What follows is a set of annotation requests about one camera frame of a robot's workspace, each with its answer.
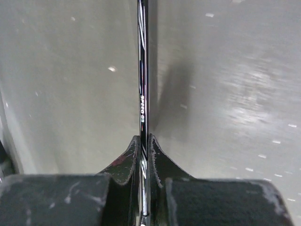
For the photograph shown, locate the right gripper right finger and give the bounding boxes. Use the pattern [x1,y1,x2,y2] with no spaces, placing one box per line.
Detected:
[148,134,293,226]

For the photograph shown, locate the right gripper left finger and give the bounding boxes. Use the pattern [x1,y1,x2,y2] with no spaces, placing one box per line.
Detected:
[0,136,141,226]

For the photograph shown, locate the black badminton racket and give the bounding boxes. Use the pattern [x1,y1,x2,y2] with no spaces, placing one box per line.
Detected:
[137,0,151,217]

